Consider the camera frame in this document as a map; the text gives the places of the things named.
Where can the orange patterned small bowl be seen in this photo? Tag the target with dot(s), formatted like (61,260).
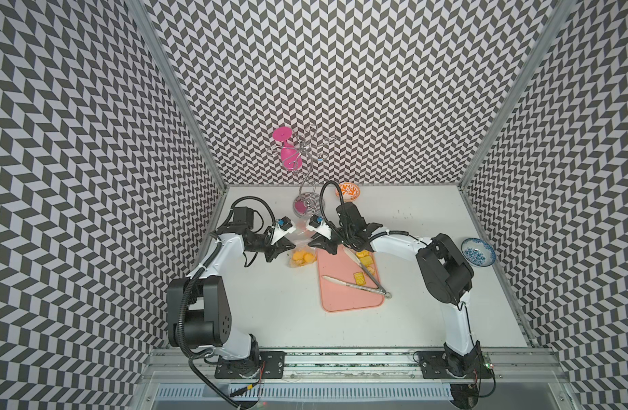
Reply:
(350,191)

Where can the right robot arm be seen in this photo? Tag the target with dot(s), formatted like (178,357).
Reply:
(446,273)

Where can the square butter cookie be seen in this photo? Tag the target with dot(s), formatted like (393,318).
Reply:
(367,261)

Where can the pink plastic tray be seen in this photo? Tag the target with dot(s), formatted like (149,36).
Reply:
(349,280)

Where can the yellow cat cookie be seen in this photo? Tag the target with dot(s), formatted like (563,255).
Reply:
(363,254)

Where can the rectangular cracker cookie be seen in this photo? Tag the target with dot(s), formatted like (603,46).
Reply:
(359,279)

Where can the metal tongs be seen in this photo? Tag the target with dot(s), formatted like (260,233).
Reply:
(369,282)

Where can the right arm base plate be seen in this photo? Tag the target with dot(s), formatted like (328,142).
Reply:
(435,364)

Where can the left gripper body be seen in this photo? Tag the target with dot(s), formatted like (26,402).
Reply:
(261,243)

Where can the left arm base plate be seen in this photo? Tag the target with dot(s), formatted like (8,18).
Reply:
(265,364)

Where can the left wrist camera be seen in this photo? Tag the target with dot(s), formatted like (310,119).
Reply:
(282,228)

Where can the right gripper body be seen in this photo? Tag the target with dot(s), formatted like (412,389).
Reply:
(340,235)

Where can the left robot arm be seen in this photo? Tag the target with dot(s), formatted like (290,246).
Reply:
(199,317)

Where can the pink ornament on stand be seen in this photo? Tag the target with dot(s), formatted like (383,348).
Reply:
(290,157)

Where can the clear resealable bag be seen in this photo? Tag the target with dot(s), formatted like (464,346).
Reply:
(302,254)

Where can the blue white porcelain bowl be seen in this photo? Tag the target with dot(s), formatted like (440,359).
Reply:
(478,252)

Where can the aluminium front rail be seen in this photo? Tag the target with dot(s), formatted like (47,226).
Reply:
(511,365)

